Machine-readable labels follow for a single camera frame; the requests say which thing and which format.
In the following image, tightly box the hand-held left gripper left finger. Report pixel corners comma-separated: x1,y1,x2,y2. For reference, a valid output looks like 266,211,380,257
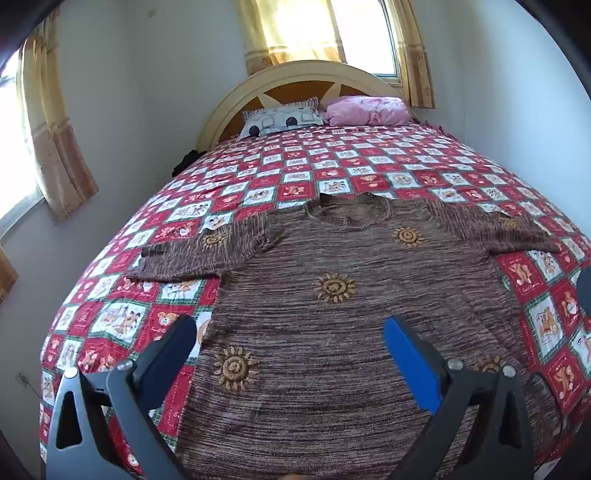
44,315,199,480

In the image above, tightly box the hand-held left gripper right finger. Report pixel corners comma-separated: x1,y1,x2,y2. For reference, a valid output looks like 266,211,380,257
384,315,548,480

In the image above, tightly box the brown knit shirt sun print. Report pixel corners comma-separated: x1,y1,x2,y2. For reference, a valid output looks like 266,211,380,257
126,193,561,480

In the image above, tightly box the dark item beside bed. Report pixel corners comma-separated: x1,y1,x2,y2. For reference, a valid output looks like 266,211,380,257
171,148,208,178

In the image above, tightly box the red white patchwork bedspread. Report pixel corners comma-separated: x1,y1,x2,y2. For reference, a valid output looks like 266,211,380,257
39,121,591,480

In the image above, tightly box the yellow side window curtain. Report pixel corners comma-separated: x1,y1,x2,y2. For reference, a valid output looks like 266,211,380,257
17,9,100,221

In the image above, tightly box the grey patterned pillow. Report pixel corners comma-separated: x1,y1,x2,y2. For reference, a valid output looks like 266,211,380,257
239,98,326,139

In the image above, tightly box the side window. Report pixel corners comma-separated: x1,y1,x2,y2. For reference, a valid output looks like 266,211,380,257
0,48,46,232

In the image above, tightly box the pink pillow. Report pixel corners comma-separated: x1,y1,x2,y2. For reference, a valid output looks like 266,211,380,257
325,95,411,126

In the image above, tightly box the cream wooden headboard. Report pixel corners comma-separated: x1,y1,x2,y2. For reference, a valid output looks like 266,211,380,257
198,61,403,151

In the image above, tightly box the yellow patterned narrow curtain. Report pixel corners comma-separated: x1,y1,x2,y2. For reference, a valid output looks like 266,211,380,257
385,0,435,109

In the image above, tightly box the yellow sheer curtain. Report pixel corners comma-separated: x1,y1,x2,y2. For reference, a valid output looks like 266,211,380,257
238,0,347,77

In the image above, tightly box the window behind headboard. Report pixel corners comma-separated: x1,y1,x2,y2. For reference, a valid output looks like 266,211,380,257
330,0,400,79

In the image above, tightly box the wall outlet with cable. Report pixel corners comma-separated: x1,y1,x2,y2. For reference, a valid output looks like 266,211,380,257
16,371,44,400

